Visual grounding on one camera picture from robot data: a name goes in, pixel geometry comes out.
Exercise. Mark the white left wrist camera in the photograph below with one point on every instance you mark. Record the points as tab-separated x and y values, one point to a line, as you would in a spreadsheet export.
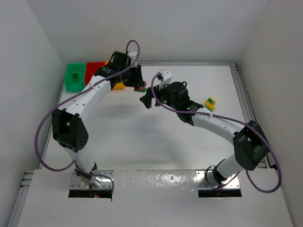
132	54

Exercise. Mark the red plastic bin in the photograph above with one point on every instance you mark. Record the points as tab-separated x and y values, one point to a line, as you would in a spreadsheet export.
91	68

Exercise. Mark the green plastic bin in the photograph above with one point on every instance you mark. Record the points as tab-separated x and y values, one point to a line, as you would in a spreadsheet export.
74	79

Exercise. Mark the yellow plastic bin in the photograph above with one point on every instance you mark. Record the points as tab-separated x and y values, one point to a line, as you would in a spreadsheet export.
118	86

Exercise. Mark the aluminium frame rail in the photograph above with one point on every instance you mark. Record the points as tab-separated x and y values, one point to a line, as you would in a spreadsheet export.
242	93

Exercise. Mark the green yellow lego pile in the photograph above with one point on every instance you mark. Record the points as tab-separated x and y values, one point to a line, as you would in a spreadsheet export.
210	104

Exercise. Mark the metal base plate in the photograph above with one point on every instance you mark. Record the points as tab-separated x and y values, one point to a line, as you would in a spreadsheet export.
231	183
100	182

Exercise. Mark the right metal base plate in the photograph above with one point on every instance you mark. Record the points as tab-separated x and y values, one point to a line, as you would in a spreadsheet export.
231	183

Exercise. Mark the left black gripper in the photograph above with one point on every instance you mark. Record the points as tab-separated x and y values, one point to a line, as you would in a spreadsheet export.
134	77

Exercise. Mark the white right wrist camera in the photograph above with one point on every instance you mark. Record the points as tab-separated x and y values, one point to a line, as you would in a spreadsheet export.
164	76

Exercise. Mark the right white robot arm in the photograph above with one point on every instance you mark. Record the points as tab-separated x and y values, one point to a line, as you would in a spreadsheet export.
249	149

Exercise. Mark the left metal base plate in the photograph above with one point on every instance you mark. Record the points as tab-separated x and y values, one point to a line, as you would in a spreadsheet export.
100	182

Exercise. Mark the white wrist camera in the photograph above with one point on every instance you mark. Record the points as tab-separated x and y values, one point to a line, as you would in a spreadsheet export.
164	76
132	54

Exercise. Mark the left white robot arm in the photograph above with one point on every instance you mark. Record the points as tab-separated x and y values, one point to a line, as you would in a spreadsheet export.
68	124

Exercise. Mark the multicolour lego assembly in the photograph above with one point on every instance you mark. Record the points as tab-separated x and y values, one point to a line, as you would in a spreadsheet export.
140	89

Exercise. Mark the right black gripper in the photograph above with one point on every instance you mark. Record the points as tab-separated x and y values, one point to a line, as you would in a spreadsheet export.
155	93

